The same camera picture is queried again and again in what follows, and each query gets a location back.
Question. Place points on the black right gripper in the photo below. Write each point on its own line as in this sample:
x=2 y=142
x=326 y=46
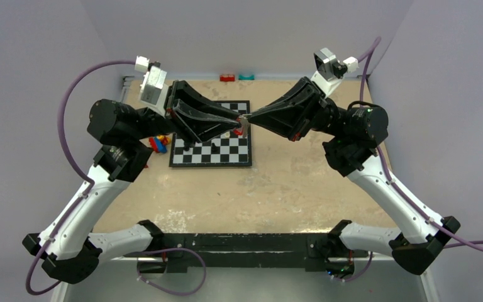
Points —
x=282 y=116

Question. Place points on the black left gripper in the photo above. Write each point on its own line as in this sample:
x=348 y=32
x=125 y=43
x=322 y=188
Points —
x=192 y=128

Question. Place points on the silver key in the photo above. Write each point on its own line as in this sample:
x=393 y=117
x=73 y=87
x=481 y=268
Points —
x=245 y=124

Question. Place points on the red key tag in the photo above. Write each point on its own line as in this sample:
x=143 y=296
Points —
x=238 y=132

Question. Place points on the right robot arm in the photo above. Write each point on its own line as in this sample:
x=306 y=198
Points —
x=356 y=133

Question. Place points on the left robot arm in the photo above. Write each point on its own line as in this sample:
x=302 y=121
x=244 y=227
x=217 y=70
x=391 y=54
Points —
x=68 y=250

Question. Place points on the colourful toy block pile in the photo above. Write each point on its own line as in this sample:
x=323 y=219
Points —
x=159 y=143

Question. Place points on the red block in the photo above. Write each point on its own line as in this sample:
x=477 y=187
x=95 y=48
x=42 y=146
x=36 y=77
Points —
x=227 y=77

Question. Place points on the black white chessboard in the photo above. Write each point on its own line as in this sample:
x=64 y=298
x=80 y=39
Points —
x=226 y=150

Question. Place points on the teal block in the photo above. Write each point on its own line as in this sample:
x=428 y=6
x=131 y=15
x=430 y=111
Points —
x=246 y=77

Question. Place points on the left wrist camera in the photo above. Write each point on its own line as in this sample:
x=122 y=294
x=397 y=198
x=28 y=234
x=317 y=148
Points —
x=153 y=92

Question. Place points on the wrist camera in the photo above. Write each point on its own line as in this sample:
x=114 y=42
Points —
x=330 y=71
x=153 y=92

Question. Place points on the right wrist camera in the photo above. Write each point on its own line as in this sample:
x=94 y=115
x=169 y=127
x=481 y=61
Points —
x=330 y=71

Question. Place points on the black table front rail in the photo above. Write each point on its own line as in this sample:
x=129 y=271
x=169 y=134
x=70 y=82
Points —
x=313 y=252

